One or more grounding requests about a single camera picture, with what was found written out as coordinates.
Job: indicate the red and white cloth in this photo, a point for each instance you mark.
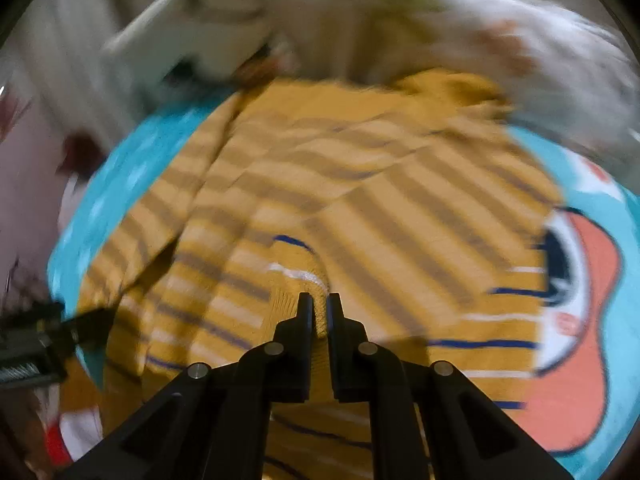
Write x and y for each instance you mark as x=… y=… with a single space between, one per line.
x=75 y=435

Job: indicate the white floral ruffled pillow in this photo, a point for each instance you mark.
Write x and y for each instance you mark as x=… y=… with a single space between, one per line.
x=550 y=60

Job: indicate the yellow striped shirt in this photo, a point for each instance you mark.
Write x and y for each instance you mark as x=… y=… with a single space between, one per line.
x=325 y=185

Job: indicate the dark red cloth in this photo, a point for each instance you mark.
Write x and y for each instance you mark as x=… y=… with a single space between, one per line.
x=82 y=152

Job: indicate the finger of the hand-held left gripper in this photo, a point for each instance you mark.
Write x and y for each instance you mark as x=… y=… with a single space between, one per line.
x=90 y=327

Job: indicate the turquoise cartoon printed mat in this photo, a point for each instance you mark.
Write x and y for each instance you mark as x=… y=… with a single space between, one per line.
x=590 y=310

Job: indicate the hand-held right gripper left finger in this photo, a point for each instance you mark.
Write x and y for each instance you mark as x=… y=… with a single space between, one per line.
x=307 y=322

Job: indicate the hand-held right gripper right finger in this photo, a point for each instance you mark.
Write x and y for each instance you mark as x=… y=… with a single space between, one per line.
x=334 y=322

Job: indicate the cream pillow with figure print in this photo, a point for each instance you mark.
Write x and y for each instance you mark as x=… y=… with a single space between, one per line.
x=220 y=20

